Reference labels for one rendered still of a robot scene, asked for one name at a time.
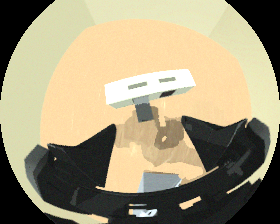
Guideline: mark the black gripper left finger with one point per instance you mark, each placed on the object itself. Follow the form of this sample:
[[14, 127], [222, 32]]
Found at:
[[91, 157]]

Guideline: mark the black two-prong plug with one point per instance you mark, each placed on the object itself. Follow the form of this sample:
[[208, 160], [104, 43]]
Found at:
[[143, 109]]

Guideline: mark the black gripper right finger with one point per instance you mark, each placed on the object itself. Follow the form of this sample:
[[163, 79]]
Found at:
[[210, 140]]

